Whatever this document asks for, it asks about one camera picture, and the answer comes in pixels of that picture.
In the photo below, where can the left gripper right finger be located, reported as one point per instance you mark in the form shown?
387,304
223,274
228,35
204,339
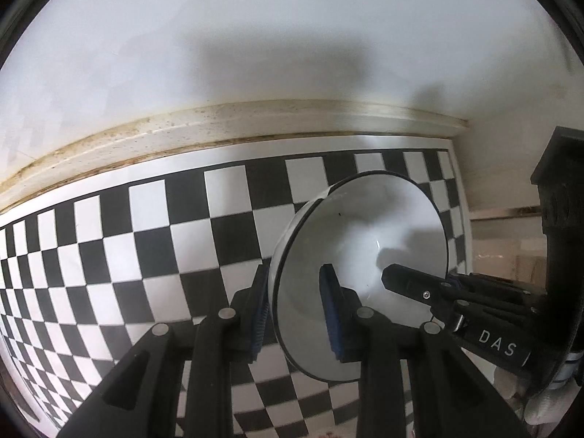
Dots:
451,397

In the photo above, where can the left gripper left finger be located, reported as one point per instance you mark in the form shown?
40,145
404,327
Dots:
139,397

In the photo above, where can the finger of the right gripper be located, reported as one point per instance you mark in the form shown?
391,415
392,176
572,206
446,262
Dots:
498,288
410,284

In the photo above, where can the white bowl black rim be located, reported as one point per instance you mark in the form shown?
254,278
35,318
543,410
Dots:
361,225

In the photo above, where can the black white checkered mat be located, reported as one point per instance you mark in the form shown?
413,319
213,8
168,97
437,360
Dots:
83,277

